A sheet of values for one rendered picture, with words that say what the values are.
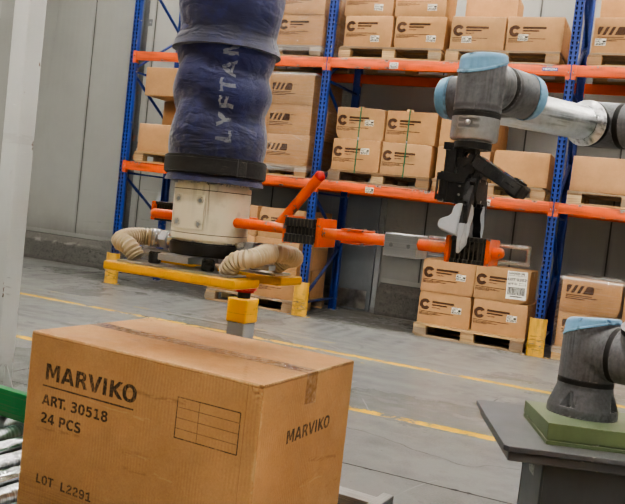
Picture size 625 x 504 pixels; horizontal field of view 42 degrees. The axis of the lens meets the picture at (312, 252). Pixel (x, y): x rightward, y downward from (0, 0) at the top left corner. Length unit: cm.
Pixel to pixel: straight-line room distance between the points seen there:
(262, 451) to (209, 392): 15
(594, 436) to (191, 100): 130
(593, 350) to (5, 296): 330
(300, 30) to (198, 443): 837
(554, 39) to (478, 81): 741
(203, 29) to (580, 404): 137
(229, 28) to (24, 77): 302
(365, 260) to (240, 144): 882
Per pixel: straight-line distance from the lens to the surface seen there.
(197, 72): 174
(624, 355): 225
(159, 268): 171
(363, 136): 929
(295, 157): 949
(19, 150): 466
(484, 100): 153
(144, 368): 167
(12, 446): 243
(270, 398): 154
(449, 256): 153
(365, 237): 159
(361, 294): 1053
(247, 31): 174
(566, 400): 232
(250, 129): 174
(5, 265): 467
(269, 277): 178
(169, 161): 176
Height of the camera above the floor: 129
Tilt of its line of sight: 3 degrees down
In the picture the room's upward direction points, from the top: 6 degrees clockwise
